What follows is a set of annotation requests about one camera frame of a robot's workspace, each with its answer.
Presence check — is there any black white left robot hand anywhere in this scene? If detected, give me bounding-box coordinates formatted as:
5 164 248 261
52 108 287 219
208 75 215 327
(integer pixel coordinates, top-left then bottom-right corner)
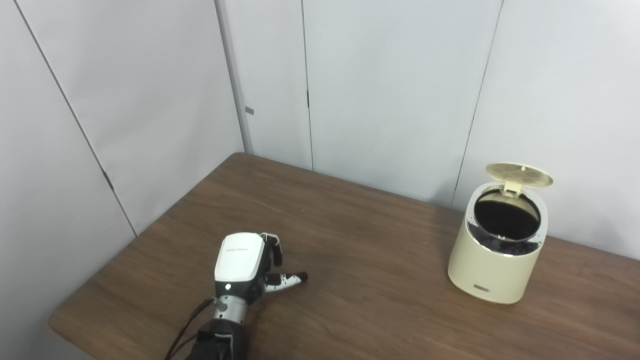
214 232 309 307

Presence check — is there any cream-colored bin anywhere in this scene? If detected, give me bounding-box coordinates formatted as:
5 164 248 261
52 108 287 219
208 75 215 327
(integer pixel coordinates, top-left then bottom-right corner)
447 163 554 305

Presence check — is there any round cream bin lid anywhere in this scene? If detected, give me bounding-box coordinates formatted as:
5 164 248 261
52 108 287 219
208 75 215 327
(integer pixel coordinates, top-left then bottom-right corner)
485 163 554 196

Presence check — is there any black bin liner bag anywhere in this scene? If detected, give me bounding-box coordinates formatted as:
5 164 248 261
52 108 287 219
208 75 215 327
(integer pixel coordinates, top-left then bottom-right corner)
470 192 543 256

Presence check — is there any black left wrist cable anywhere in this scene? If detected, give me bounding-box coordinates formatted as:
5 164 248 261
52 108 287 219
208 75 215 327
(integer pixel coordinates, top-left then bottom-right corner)
164 298 216 360

